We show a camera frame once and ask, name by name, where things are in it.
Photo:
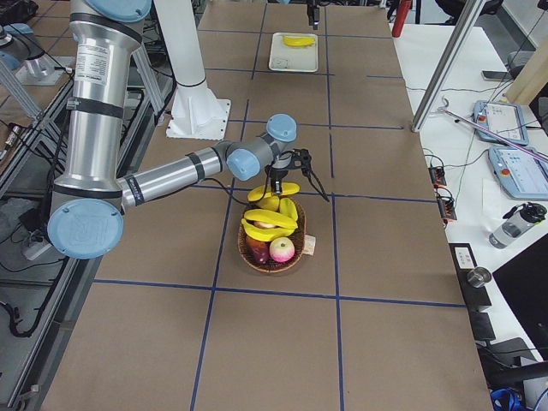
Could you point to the paper price tag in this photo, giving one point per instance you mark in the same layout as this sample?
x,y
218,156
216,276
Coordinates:
x,y
309,245

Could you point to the blue teach pendant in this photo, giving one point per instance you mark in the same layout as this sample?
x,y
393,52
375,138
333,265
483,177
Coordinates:
x,y
503,119
521,176

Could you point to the upper blue teach pendant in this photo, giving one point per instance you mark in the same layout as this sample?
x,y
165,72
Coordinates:
x,y
503,119

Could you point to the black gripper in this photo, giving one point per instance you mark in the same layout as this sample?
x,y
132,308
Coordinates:
x,y
313,16
278,174

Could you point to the white rectangular bear tray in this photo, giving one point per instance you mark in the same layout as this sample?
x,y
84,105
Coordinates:
x,y
287,59

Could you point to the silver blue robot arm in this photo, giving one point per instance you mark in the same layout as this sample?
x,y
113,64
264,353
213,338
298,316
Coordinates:
x,y
88,198

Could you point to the pink metal rod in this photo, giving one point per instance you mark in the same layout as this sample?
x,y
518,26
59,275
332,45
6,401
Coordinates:
x,y
537,155

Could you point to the lower blue teach pendant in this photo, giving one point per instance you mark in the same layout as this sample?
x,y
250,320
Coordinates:
x,y
521,176

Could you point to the dark red mango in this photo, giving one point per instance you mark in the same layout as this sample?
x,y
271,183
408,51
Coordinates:
x,y
260,250

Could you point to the small steel cup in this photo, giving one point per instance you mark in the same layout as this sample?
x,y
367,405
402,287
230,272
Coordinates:
x,y
478,277

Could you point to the clear water bottle black lid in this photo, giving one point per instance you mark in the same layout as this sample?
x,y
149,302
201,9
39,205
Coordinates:
x,y
516,222

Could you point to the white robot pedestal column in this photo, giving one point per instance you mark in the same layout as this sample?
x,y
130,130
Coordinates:
x,y
196,112

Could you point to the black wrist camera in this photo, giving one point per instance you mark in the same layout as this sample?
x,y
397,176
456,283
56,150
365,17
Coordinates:
x,y
303,160

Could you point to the aluminium frame post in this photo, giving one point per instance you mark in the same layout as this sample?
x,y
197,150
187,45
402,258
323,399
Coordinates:
x,y
470,14

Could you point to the brown wicker basket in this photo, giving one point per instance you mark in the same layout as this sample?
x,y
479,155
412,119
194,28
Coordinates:
x,y
272,267

